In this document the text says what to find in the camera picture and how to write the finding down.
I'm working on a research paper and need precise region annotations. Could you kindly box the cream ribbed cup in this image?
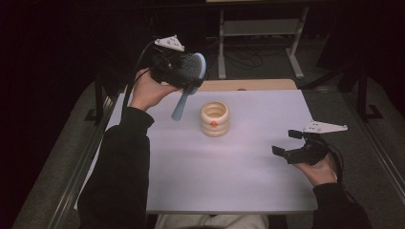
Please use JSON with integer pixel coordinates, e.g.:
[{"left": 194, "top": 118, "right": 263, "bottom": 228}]
[{"left": 200, "top": 100, "right": 231, "bottom": 138}]

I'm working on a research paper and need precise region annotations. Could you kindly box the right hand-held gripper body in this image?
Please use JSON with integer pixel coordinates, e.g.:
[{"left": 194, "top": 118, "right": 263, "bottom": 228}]
[{"left": 286, "top": 120, "right": 349, "bottom": 166}]

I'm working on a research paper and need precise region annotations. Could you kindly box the person's left hand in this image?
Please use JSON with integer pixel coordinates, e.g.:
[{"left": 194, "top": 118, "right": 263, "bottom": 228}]
[{"left": 129, "top": 68, "right": 180, "bottom": 113}]

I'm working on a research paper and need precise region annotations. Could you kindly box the metal table rail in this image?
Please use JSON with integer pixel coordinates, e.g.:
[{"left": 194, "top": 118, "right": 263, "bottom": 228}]
[
  {"left": 47, "top": 94, "right": 118, "bottom": 229},
  {"left": 343, "top": 92, "right": 405, "bottom": 204}
]

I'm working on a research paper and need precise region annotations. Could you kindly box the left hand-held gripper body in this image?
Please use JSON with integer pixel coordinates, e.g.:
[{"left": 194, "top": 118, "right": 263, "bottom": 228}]
[{"left": 149, "top": 34, "right": 185, "bottom": 85}]

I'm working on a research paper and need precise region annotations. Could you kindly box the black cable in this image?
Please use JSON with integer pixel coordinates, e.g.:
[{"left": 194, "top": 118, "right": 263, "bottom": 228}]
[
  {"left": 321, "top": 142, "right": 346, "bottom": 185},
  {"left": 122, "top": 39, "right": 157, "bottom": 109}
]

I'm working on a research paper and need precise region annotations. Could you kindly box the black stand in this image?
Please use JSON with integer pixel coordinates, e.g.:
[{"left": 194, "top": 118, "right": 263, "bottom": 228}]
[
  {"left": 84, "top": 73, "right": 107, "bottom": 122},
  {"left": 356, "top": 63, "right": 385, "bottom": 123}
]

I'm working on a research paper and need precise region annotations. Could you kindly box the grey metal stand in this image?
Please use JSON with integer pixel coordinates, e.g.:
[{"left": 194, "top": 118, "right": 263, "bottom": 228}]
[{"left": 218, "top": 6, "right": 309, "bottom": 80}]

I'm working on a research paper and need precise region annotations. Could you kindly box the wooden board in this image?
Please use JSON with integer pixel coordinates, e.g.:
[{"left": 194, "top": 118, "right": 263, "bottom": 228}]
[{"left": 197, "top": 78, "right": 299, "bottom": 93}]

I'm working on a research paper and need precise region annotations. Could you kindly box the light blue hairbrush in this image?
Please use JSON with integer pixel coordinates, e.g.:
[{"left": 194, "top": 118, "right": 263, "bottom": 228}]
[{"left": 171, "top": 52, "right": 207, "bottom": 122}]

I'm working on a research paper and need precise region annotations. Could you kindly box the person's right hand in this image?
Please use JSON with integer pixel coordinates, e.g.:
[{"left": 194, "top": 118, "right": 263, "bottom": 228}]
[{"left": 292, "top": 154, "right": 338, "bottom": 188}]

